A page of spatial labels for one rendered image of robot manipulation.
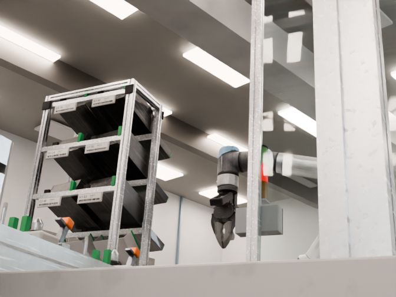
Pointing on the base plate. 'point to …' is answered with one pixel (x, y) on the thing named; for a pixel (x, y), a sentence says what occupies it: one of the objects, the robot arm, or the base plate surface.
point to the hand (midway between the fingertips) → (223, 244)
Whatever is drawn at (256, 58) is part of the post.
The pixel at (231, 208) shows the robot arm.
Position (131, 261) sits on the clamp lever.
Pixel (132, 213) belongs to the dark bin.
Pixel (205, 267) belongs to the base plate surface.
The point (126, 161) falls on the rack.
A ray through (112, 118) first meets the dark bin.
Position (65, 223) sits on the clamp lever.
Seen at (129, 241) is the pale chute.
